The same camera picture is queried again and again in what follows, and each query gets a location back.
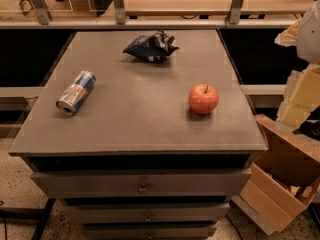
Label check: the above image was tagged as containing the top drawer round knob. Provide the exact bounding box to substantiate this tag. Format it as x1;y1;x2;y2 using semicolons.
138;184;148;194

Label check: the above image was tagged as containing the blue silver energy drink can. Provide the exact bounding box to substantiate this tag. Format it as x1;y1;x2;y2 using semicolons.
56;71;96;115

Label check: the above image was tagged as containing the middle drawer round knob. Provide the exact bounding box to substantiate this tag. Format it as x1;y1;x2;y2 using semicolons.
144;215;152;222

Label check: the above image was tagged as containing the crumpled blue chip bag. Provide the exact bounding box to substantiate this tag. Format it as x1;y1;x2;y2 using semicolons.
123;30;178;62

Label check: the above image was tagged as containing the grey metal shelf rail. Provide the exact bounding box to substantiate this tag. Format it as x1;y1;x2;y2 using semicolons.
0;0;320;30

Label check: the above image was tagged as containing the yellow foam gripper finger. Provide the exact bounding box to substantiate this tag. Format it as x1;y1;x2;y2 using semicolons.
274;20;302;47
277;64;320;128

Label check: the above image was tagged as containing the red apple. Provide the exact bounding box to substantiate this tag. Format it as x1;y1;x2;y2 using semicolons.
188;84;219;115

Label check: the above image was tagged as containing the grey drawer cabinet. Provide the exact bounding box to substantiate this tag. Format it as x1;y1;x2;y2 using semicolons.
10;30;267;240

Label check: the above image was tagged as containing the open cardboard box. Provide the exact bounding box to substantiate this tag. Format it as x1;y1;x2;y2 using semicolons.
240;114;320;234

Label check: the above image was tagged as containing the drawer round knob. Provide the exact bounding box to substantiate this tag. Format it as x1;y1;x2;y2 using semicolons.
144;215;152;222
138;184;148;194

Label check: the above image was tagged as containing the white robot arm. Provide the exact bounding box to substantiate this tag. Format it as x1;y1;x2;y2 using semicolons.
274;0;320;129

